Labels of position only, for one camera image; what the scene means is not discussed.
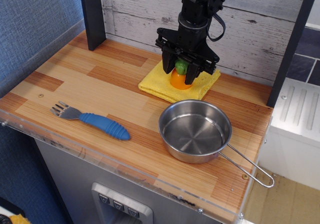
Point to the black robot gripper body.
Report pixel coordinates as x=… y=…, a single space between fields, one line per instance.
x=189 y=42

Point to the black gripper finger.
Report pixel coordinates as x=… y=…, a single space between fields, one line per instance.
x=194 y=69
x=169 y=57

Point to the orange toy carrot green top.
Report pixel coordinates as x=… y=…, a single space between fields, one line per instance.
x=179 y=74

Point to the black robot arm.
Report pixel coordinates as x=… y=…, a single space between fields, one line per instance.
x=196 y=11

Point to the yellow folded towel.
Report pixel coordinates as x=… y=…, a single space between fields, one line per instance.
x=157 y=83

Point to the white ribbed side unit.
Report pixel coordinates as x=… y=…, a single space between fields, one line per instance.
x=291 y=144

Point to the clear acrylic table edge guard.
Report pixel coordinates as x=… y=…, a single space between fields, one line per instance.
x=75 y=167

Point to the silver dispenser button panel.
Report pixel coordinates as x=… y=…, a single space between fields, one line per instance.
x=114 y=207

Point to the yellow black object floor corner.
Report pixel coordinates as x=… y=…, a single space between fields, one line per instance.
x=13 y=219

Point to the stainless steel pan wire handle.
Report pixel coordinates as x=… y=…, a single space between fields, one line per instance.
x=195 y=131

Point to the dark left frame post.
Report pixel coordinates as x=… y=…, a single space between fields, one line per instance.
x=94 y=23

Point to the dark frame post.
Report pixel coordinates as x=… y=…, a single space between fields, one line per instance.
x=94 y=23
x=297 y=32

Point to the dark right frame post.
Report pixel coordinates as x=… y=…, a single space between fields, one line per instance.
x=297 y=32

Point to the blue handled metal fork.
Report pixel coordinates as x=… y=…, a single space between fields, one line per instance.
x=105 y=124

